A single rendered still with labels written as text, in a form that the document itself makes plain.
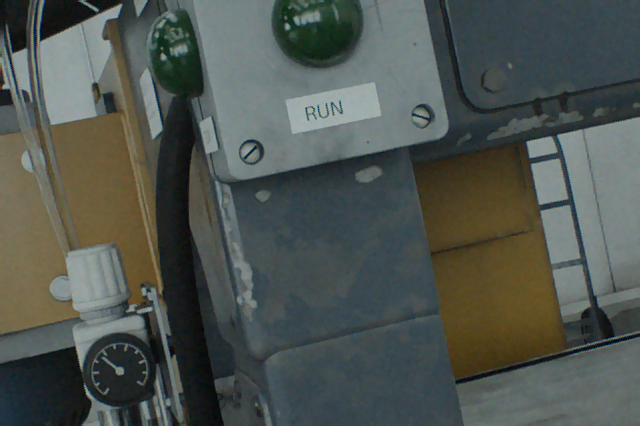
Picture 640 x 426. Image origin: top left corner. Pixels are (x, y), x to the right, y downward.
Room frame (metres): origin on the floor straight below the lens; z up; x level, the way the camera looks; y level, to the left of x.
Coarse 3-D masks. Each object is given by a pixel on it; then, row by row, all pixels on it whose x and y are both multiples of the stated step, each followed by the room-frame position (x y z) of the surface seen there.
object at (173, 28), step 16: (160, 16) 0.41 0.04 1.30; (176, 16) 0.40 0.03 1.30; (160, 32) 0.40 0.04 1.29; (176, 32) 0.40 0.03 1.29; (192, 32) 0.40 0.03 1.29; (144, 48) 0.41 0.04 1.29; (160, 48) 0.40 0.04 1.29; (176, 48) 0.40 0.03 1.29; (192, 48) 0.40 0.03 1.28; (160, 64) 0.40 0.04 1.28; (176, 64) 0.40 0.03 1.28; (192, 64) 0.40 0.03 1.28; (160, 80) 0.40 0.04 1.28; (176, 80) 0.40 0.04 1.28; (192, 80) 0.40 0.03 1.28; (176, 96) 0.41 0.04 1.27; (192, 96) 0.41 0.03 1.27
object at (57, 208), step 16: (0, 0) 0.71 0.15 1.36; (32, 0) 0.55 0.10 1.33; (80, 0) 0.77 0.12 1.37; (0, 16) 0.70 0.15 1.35; (32, 16) 0.56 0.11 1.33; (0, 32) 0.70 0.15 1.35; (32, 32) 0.56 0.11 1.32; (32, 48) 0.57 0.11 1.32; (32, 64) 0.58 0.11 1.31; (16, 80) 0.69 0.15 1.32; (32, 80) 0.58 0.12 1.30; (16, 96) 0.69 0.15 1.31; (32, 96) 0.59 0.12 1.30; (16, 112) 0.69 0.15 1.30; (48, 128) 0.61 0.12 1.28; (32, 144) 0.69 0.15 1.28; (48, 144) 0.61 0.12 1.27; (32, 160) 0.69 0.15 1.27; (48, 160) 0.62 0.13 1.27; (48, 192) 0.69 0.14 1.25; (48, 208) 0.68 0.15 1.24; (64, 208) 0.64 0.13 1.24; (64, 224) 0.65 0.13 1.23; (64, 240) 0.68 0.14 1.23; (64, 256) 0.68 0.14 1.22
